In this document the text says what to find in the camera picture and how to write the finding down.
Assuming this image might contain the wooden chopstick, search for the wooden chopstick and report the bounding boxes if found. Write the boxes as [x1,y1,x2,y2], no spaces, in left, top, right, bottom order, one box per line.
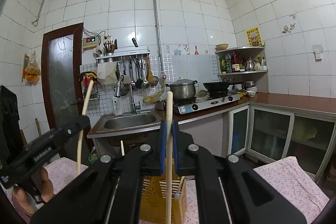
[76,80,94,176]
[120,140,125,156]
[166,92,173,224]

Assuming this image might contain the person left hand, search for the person left hand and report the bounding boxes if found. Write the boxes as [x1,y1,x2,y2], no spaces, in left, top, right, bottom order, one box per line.
[12,167,55,222]

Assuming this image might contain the stacked bowls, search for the stacked bowls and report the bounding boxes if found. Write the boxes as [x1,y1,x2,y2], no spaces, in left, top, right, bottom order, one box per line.
[232,81,257,97]

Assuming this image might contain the white wall switch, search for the white wall switch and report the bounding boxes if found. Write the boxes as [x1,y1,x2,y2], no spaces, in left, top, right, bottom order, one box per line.
[312,44,323,61]

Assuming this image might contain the wall utensil rack shelf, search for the wall utensil rack shelf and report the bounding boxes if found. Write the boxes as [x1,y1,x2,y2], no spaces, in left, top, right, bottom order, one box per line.
[96,48,150,60]

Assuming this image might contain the lower kitchen cabinets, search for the lower kitchen cabinets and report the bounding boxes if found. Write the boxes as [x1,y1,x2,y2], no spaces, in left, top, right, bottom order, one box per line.
[222,103,335,181]

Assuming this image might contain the yellow perforated utensil holder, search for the yellow perforated utensil holder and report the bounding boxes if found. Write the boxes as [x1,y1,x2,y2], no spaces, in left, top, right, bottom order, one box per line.
[139,175,187,223]

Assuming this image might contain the hanging orange plastic bag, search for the hanging orange plastic bag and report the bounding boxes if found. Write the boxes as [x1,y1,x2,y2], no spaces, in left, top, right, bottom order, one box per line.
[22,52,41,85]

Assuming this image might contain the dark red framed glass door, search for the dark red framed glass door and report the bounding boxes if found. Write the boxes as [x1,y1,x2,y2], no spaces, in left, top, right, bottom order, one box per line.
[41,23,93,159]

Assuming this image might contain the corner shelf with bottles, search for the corner shelf with bottles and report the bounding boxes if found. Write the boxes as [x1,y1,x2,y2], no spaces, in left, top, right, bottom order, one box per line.
[215,46,268,77]

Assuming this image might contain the yellow wall poster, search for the yellow wall poster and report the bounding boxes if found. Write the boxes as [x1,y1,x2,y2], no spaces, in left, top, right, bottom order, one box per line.
[245,27,264,47]

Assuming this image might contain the gas stove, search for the gas stove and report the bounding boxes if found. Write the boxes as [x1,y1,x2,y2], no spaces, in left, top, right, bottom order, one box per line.
[173,93,240,115]

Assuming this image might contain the steel faucet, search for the steel faucet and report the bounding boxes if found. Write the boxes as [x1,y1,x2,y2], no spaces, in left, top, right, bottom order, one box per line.
[113,75,141,114]

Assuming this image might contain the floral pink tablecloth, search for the floral pink tablecloth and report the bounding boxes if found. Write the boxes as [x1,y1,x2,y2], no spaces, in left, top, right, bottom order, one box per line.
[46,156,330,223]

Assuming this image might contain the steel cooking pot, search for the steel cooking pot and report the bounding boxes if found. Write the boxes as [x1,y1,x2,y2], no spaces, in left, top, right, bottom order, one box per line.
[165,79,198,100]

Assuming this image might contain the wall power box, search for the wall power box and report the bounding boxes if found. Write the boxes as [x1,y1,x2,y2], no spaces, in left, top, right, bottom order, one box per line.
[83,36,101,50]

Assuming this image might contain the vertical wall pipe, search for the vertical wall pipe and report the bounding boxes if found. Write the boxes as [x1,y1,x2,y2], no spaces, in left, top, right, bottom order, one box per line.
[153,0,165,79]

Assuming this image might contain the black wok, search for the black wok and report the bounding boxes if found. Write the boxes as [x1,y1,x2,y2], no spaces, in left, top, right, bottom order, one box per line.
[203,82,238,98]

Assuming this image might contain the white soap bottle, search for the white soap bottle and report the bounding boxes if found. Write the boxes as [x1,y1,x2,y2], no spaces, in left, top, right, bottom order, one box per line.
[113,96,123,115]

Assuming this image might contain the steel kitchen sink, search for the steel kitchen sink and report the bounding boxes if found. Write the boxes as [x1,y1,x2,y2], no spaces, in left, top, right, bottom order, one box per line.
[87,110,162,139]

